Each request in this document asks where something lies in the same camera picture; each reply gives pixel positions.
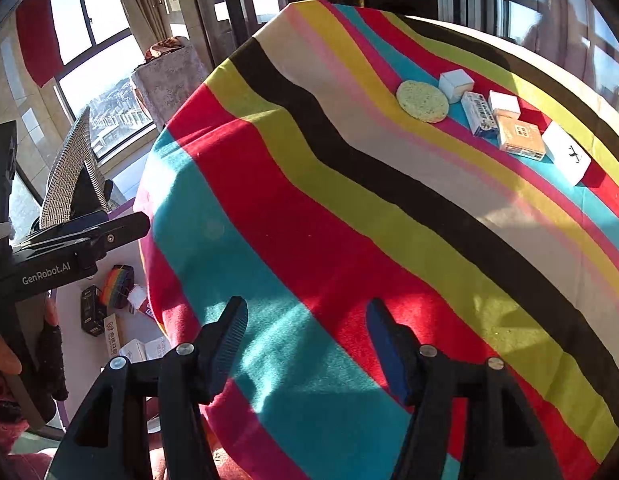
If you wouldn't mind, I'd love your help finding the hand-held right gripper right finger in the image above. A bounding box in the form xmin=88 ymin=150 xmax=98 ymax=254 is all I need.
xmin=365 ymin=298 xmax=563 ymax=480

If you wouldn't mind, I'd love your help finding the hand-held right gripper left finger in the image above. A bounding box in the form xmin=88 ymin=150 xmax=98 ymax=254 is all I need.
xmin=46 ymin=295 xmax=249 ymax=480

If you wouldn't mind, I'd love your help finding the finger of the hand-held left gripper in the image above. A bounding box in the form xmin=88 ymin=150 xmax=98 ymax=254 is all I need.
xmin=26 ymin=209 xmax=110 ymax=242
xmin=88 ymin=211 xmax=151 ymax=275

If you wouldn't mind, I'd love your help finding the person's left hand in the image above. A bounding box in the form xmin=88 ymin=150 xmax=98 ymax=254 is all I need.
xmin=0 ymin=298 xmax=69 ymax=403

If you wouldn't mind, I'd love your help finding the wicker chair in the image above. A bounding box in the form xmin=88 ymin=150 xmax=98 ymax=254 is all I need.
xmin=38 ymin=105 xmax=121 ymax=232

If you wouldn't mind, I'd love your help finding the black device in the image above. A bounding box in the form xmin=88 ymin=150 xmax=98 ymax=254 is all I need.
xmin=80 ymin=284 xmax=108 ymax=337

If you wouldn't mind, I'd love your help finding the white side table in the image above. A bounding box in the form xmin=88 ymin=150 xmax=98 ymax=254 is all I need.
xmin=52 ymin=197 xmax=171 ymax=436

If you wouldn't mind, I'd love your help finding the white printed box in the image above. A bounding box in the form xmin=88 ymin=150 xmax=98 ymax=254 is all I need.
xmin=102 ymin=312 xmax=128 ymax=356

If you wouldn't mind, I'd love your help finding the colourful striped cloth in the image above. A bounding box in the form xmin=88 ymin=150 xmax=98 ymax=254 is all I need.
xmin=134 ymin=0 xmax=619 ymax=480

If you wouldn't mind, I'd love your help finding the cloth covered cabinet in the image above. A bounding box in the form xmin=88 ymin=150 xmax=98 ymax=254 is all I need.
xmin=130 ymin=35 xmax=213 ymax=131

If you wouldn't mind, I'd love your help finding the brown framed window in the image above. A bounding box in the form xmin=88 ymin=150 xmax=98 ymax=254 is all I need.
xmin=48 ymin=0 xmax=156 ymax=162

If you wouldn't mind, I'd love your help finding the red hanging cloth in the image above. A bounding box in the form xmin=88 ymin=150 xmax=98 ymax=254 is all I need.
xmin=14 ymin=0 xmax=66 ymax=89

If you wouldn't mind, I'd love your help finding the beige curtain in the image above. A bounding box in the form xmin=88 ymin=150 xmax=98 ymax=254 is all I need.
xmin=113 ymin=0 xmax=171 ymax=57

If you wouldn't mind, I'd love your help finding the orange box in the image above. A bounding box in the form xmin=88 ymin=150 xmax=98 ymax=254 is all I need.
xmin=496 ymin=114 xmax=547 ymax=161

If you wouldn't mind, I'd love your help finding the teal white medicine box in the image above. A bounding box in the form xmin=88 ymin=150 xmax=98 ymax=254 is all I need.
xmin=460 ymin=90 xmax=501 ymax=139

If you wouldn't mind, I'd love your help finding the round yellow sponge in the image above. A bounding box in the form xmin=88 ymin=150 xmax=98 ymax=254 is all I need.
xmin=395 ymin=79 xmax=449 ymax=124

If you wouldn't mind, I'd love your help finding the white monogram box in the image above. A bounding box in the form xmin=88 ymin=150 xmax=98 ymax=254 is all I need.
xmin=541 ymin=120 xmax=592 ymax=187

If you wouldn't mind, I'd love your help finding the small white box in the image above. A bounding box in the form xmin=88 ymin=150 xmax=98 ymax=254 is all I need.
xmin=488 ymin=90 xmax=521 ymax=121

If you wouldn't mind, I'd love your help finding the white cube box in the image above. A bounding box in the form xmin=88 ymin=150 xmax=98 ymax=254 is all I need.
xmin=438 ymin=68 xmax=475 ymax=104

